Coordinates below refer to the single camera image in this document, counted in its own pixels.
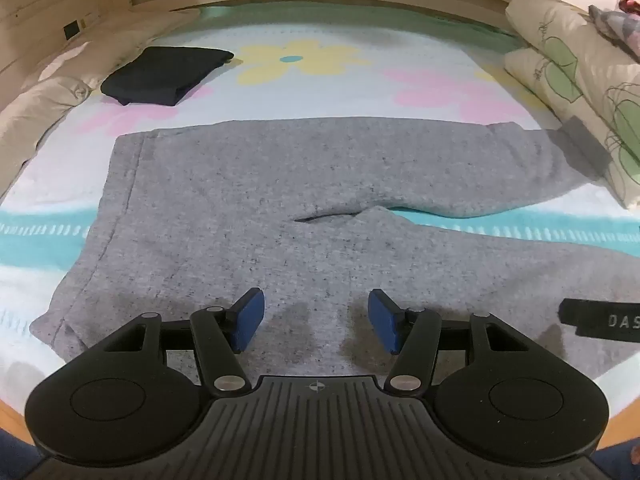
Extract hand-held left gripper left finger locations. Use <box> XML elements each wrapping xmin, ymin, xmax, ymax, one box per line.
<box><xmin>84</xmin><ymin>287</ymin><xmax>266</xmax><ymax>396</ymax></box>

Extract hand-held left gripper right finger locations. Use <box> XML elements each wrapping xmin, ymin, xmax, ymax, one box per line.
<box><xmin>368</xmin><ymin>288</ymin><xmax>548</xmax><ymax>395</ymax></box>

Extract grey pants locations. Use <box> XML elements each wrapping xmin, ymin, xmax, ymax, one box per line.
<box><xmin>29</xmin><ymin>116</ymin><xmax>640</xmax><ymax>378</ymax></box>

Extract person's right leg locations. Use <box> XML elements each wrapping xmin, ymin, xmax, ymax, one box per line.
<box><xmin>592</xmin><ymin>437</ymin><xmax>640</xmax><ymax>480</ymax></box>

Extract person's leg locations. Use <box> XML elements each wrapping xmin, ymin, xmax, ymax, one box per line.
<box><xmin>0</xmin><ymin>427</ymin><xmax>43</xmax><ymax>480</ymax></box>
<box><xmin>592</xmin><ymin>437</ymin><xmax>640</xmax><ymax>480</ymax></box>

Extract floral print pillow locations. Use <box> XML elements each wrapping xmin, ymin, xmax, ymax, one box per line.
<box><xmin>502</xmin><ymin>48</ymin><xmax>640</xmax><ymax>211</ymax></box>
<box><xmin>505</xmin><ymin>0</ymin><xmax>640</xmax><ymax>116</ymax></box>

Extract floral bed sheet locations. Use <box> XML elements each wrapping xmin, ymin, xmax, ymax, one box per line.
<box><xmin>0</xmin><ymin>2</ymin><xmax>640</xmax><ymax>403</ymax></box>

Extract black folded cloth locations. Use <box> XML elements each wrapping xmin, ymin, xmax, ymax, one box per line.
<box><xmin>100</xmin><ymin>46</ymin><xmax>235</xmax><ymax>107</ymax></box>

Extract person's left leg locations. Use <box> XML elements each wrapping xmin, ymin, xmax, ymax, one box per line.
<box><xmin>0</xmin><ymin>427</ymin><xmax>43</xmax><ymax>480</ymax></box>

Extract grey patterned cloth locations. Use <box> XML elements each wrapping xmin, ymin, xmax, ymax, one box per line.
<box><xmin>587</xmin><ymin>4</ymin><xmax>640</xmax><ymax>57</ymax></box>

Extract beige pillow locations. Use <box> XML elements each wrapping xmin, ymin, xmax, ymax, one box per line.
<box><xmin>0</xmin><ymin>35</ymin><xmax>151</xmax><ymax>201</ymax></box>

